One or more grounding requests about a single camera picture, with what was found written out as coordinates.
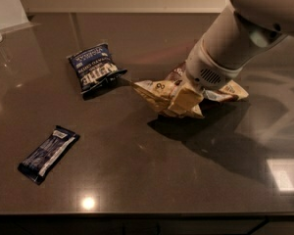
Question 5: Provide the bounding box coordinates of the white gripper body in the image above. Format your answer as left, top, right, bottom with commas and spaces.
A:
185, 38, 242, 90

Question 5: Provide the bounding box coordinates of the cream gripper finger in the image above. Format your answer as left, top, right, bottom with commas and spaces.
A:
169, 83, 204, 116

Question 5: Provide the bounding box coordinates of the brown chip bag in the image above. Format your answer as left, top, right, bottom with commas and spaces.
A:
131, 63, 249, 118

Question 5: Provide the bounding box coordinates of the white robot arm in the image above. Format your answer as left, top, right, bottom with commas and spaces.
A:
170, 0, 294, 115

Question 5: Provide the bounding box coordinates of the blue chip bag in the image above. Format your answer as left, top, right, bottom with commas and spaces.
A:
68, 43, 127, 94

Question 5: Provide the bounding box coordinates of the dark blue snack bar wrapper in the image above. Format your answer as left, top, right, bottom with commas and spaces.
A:
18, 125, 79, 185

